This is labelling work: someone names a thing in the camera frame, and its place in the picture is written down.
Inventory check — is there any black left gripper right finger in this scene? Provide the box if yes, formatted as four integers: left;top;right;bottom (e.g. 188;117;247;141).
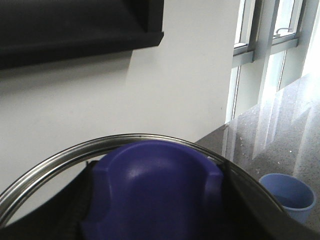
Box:
218;161;320;240

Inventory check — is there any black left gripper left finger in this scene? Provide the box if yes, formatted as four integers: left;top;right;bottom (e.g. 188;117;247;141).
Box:
0;161;97;240

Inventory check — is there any light blue ribbed cup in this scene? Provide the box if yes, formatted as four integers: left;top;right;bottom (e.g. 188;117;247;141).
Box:
259;173;317;224

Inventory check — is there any glass lid with blue knob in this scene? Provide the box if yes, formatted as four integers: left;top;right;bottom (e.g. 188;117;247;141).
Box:
0;135;283;240

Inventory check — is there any grey aluminium window frame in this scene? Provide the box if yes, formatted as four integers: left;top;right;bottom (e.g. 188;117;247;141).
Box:
225;0;304;122

